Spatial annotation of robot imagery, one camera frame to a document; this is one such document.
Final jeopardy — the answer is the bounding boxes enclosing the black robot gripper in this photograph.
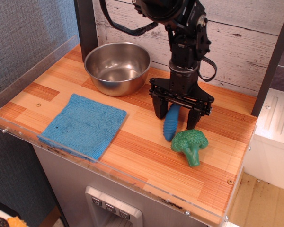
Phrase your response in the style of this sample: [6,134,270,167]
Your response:
[150,69,214,130]

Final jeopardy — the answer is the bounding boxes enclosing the fork with blue handle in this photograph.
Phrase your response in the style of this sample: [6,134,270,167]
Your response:
[163,104,181,141]

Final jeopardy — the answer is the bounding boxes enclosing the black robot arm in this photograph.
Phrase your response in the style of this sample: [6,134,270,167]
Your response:
[133,0,217,130]

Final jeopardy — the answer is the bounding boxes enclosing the blue knitted napkin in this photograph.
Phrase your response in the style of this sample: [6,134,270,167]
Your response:
[38,94,127,160]

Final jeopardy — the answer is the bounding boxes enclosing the green toy broccoli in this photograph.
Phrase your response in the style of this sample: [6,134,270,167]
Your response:
[171,129,209,167]

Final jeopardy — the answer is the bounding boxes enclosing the stainless steel bowl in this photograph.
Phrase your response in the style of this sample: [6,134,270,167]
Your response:
[84,42,151,96]

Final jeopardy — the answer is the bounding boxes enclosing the white toy sink unit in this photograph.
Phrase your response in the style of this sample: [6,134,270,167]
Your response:
[243,89,284,189]

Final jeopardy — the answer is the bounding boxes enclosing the silver toy fridge cabinet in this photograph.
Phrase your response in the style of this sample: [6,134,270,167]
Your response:
[34,146,205,227]

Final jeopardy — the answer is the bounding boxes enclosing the grey water dispenser panel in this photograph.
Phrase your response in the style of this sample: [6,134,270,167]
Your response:
[85,186,143,227]

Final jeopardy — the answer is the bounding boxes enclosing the clear acrylic table guard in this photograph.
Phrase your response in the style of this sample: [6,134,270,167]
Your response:
[0,35,257,225]

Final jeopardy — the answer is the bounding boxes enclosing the orange object bottom left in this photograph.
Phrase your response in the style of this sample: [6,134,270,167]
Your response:
[7,217,27,227]

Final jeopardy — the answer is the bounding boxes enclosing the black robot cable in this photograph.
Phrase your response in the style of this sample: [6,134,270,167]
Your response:
[99,0,159,36]

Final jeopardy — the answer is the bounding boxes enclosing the dark wooden post right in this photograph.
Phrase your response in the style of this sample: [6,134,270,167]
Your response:
[251,23,284,117]

